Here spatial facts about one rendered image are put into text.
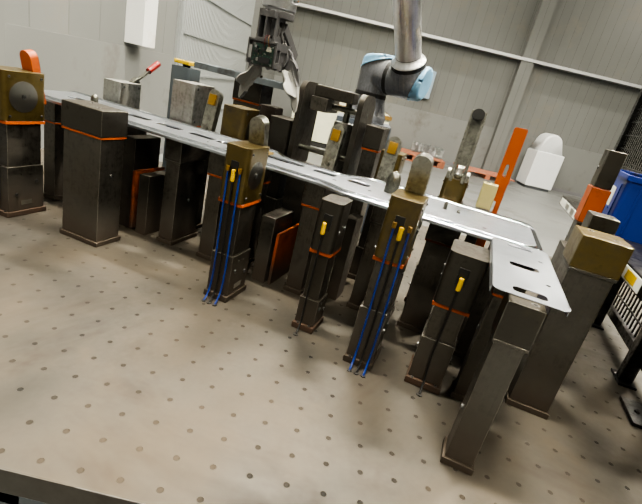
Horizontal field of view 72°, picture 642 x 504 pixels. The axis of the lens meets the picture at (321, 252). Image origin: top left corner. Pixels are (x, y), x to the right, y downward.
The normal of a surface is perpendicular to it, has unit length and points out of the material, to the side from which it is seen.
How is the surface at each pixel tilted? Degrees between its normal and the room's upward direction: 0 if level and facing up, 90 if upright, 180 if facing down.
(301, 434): 0
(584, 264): 90
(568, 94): 90
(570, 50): 90
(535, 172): 90
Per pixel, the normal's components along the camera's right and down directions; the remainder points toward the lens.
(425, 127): -0.08, 0.34
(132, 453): 0.22, -0.91
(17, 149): 0.91, 0.32
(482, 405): -0.35, 0.26
